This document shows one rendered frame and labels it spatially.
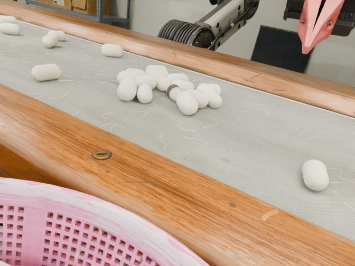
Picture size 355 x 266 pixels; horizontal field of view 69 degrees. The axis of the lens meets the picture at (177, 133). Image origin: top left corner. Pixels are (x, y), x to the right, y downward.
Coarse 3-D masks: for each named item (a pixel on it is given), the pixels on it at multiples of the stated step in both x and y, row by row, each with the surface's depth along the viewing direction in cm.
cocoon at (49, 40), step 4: (44, 36) 44; (48, 36) 44; (52, 36) 45; (56, 36) 46; (44, 40) 44; (48, 40) 44; (52, 40) 45; (56, 40) 46; (44, 44) 45; (48, 44) 45; (52, 44) 45; (56, 44) 47
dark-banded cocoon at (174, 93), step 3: (171, 84) 32; (177, 87) 32; (171, 90) 32; (174, 90) 31; (177, 90) 31; (180, 90) 31; (171, 93) 31; (174, 93) 31; (177, 93) 31; (171, 96) 31; (174, 96) 31; (174, 99) 31
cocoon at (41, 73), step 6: (36, 66) 30; (42, 66) 30; (48, 66) 31; (54, 66) 31; (36, 72) 30; (42, 72) 30; (48, 72) 31; (54, 72) 31; (60, 72) 32; (36, 78) 30; (42, 78) 30; (48, 78) 31; (54, 78) 32
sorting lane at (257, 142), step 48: (0, 48) 41; (48, 48) 45; (96, 48) 51; (48, 96) 28; (96, 96) 30; (240, 96) 38; (144, 144) 22; (192, 144) 23; (240, 144) 25; (288, 144) 27; (336, 144) 28; (288, 192) 19; (336, 192) 20
